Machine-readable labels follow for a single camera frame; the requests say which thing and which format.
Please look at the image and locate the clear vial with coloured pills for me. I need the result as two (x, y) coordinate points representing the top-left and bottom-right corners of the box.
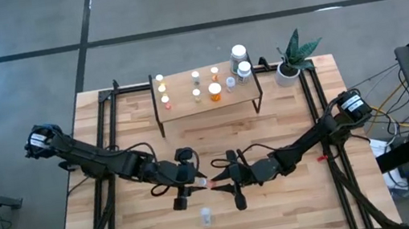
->
(198, 206), (215, 229)

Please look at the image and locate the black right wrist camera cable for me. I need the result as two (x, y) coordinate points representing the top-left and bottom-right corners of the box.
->
(208, 140), (277, 171)

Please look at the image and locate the black left wrist camera cable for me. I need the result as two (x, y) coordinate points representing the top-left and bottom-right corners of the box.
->
(109, 133), (205, 205)

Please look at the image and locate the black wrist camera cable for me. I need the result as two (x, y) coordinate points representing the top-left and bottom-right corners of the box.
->
(109, 133), (205, 205)
(208, 140), (277, 171)

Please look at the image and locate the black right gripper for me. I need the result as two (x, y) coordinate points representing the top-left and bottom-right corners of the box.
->
(209, 162), (263, 215)

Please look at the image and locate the teal vial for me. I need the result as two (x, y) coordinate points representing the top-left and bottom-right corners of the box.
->
(190, 70), (202, 88)

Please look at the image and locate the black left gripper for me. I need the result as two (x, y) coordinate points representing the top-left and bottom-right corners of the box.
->
(158, 158), (213, 214)

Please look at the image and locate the black connector box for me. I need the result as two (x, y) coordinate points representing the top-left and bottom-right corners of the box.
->
(57, 158), (80, 174)

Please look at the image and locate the wooden shelf with black legs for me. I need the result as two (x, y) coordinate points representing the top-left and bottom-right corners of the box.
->
(148, 56), (268, 139)

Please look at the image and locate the snake plant in white pot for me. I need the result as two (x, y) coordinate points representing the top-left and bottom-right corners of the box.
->
(267, 24), (329, 89)

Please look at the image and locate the small clear vial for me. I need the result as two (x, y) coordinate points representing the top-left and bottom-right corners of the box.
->
(224, 76), (238, 93)

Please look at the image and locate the medium white-capped labelled bottle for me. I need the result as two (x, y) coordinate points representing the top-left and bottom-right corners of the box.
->
(235, 59), (255, 87)

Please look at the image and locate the red translucent vial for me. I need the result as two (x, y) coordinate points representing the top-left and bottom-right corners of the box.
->
(194, 175), (217, 190)

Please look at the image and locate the small orange vial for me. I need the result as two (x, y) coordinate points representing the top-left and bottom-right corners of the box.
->
(209, 65), (221, 83)

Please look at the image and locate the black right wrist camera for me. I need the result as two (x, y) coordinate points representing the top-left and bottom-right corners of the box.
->
(225, 149), (238, 169)

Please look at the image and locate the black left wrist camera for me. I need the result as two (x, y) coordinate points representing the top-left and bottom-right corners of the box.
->
(173, 145), (196, 166)

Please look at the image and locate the large white-capped clear bottle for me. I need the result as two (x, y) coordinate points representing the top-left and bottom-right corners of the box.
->
(227, 43), (251, 74)

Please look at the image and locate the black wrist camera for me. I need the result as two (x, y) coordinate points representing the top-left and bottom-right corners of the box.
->
(225, 149), (238, 169)
(173, 145), (196, 166)

